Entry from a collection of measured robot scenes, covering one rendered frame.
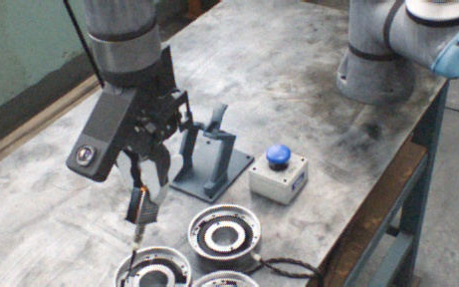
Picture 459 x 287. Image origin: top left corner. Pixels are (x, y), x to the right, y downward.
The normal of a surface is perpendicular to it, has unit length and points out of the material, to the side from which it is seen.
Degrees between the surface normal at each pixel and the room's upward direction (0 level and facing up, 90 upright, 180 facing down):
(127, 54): 90
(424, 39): 101
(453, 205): 0
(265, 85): 0
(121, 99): 32
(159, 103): 0
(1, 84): 90
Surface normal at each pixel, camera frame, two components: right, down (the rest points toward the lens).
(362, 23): -0.81, 0.44
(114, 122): -0.34, -0.36
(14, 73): 0.83, 0.31
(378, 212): -0.07, -0.77
